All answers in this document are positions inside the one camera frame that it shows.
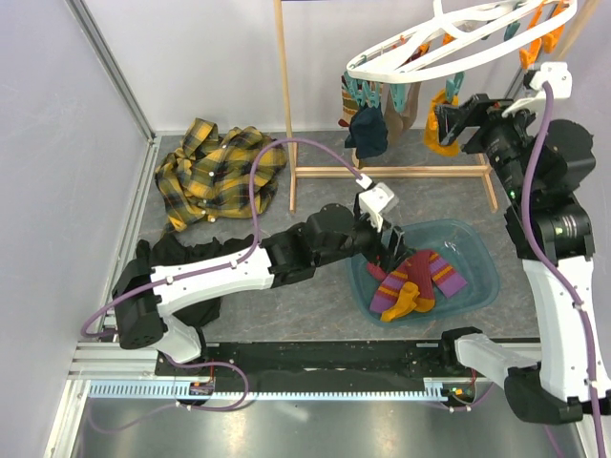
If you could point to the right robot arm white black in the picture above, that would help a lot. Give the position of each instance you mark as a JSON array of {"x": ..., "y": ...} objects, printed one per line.
[{"x": 553, "y": 237}]

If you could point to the maroon purple striped sock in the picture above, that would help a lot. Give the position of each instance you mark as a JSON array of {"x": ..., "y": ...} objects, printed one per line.
[
  {"x": 387, "y": 293},
  {"x": 429, "y": 271}
]

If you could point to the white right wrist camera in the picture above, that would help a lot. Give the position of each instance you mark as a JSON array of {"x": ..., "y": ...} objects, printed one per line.
[{"x": 555, "y": 74}]

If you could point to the teal plastic tub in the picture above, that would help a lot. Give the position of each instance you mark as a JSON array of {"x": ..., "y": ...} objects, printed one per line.
[{"x": 460, "y": 245}]

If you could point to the maroon beige striped sock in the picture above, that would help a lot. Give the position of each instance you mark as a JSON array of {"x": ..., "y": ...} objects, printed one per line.
[
  {"x": 398, "y": 123},
  {"x": 349, "y": 106}
]

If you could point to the white oval clip hanger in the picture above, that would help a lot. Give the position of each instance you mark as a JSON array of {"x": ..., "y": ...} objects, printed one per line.
[{"x": 460, "y": 40}]

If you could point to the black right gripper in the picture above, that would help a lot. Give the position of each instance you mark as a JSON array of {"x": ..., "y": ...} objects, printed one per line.
[{"x": 486, "y": 113}]

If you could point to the navy blue sock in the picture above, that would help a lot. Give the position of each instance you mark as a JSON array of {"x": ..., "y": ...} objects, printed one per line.
[{"x": 367, "y": 133}]

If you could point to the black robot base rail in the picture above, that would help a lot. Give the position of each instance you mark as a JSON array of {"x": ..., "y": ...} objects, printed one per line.
[{"x": 341, "y": 365}]

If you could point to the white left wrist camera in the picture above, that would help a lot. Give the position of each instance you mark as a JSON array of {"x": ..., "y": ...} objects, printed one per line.
[{"x": 375, "y": 200}]

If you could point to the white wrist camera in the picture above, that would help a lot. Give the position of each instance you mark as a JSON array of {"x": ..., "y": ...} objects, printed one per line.
[
  {"x": 375, "y": 200},
  {"x": 555, "y": 74}
]

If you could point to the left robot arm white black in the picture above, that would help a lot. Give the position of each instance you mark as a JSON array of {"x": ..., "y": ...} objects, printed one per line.
[{"x": 149, "y": 298}]

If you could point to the wooden clothes rack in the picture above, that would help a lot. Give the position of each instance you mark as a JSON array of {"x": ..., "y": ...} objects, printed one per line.
[{"x": 556, "y": 43}]

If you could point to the yellow plaid shirt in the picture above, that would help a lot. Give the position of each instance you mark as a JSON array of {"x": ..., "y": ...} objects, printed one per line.
[{"x": 211, "y": 176}]

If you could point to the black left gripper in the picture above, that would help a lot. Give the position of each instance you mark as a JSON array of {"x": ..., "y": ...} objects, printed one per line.
[{"x": 397, "y": 244}]

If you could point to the aluminium corner post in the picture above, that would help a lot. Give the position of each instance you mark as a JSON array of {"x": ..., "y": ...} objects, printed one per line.
[{"x": 93, "y": 32}]

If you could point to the white slotted cable duct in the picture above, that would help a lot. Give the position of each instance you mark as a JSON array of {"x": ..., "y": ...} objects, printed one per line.
[{"x": 187, "y": 391}]

